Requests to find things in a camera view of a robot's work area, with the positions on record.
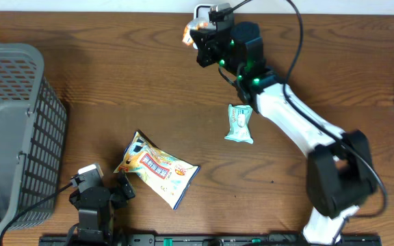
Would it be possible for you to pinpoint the white barcode scanner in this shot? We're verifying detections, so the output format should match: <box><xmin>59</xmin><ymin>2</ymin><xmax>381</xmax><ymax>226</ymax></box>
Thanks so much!
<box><xmin>193</xmin><ymin>3</ymin><xmax>216</xmax><ymax>21</ymax></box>

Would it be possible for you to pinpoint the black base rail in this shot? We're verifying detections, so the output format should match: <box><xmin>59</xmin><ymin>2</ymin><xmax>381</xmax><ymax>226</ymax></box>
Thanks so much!
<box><xmin>38</xmin><ymin>233</ymin><xmax>382</xmax><ymax>246</ymax></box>

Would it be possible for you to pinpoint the red white snack package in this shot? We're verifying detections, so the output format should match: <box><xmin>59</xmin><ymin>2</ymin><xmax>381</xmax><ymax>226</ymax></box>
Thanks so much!
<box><xmin>114</xmin><ymin>131</ymin><xmax>200</xmax><ymax>210</ymax></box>

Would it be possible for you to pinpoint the green wet wipes pack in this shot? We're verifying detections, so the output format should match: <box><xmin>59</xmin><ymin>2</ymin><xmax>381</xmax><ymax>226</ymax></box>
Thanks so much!
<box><xmin>224</xmin><ymin>104</ymin><xmax>254</xmax><ymax>144</ymax></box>

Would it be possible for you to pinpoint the orange tissue pack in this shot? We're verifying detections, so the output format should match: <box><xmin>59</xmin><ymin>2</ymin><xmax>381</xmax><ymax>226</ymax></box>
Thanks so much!
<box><xmin>182</xmin><ymin>17</ymin><xmax>209</xmax><ymax>46</ymax></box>

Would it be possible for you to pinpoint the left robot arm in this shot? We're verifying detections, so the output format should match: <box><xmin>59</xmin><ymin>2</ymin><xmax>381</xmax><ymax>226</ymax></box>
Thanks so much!
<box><xmin>65</xmin><ymin>169</ymin><xmax>135</xmax><ymax>245</ymax></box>

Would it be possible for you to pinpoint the grey plastic mesh basket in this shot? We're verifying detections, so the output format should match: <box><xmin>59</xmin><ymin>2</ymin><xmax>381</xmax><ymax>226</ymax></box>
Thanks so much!
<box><xmin>0</xmin><ymin>43</ymin><xmax>68</xmax><ymax>234</ymax></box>

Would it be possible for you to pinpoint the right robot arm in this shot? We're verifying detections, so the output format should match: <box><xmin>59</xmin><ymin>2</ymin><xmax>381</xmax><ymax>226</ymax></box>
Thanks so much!
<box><xmin>183</xmin><ymin>18</ymin><xmax>382</xmax><ymax>245</ymax></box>

